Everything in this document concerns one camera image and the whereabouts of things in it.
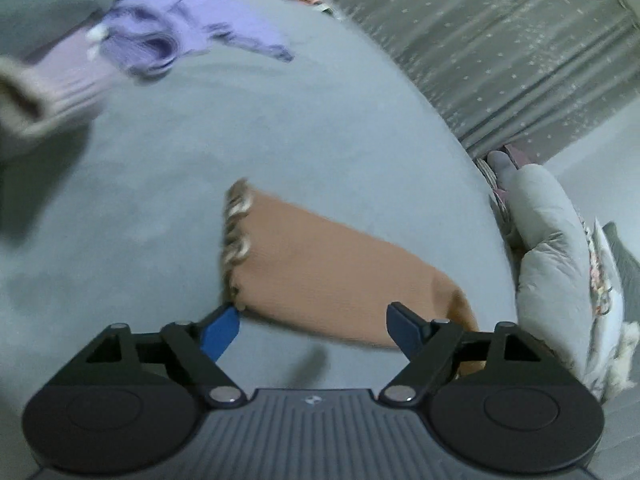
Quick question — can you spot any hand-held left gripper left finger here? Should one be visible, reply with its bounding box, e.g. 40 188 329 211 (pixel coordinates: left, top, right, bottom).
75 304 248 407

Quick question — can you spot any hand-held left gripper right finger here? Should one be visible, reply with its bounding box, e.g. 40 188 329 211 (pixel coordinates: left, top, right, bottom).
377 301 552 407

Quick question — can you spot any brown scalloped-edge knit garment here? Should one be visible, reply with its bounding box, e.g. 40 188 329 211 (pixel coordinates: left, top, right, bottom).
217 177 488 378

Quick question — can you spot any light grey padded quilt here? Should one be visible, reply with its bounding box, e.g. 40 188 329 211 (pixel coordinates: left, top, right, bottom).
487 150 608 393

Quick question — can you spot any pink cloth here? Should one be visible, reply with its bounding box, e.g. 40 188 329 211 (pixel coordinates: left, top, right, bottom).
475 144 532 248

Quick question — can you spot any grey-blue fleece bed blanket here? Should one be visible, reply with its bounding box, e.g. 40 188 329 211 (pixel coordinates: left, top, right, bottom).
0 0 522 480

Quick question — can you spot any white printed pillow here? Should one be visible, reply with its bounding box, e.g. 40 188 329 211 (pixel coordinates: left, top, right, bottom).
580 217 632 403

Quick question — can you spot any cream plush toy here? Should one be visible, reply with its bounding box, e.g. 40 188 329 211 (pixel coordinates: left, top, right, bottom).
599 320 640 402

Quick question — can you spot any grey quilted bedspread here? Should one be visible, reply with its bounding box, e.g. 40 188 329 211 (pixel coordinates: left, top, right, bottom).
602 222 640 311

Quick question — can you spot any lavender ribbed garment beige cuff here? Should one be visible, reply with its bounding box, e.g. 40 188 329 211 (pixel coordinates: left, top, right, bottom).
0 25 121 141

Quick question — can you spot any grey dotted curtain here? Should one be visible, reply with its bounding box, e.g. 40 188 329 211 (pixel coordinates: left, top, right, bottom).
305 0 640 162

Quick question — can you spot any purple knit garment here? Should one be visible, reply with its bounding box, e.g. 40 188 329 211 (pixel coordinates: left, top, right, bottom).
97 0 296 81

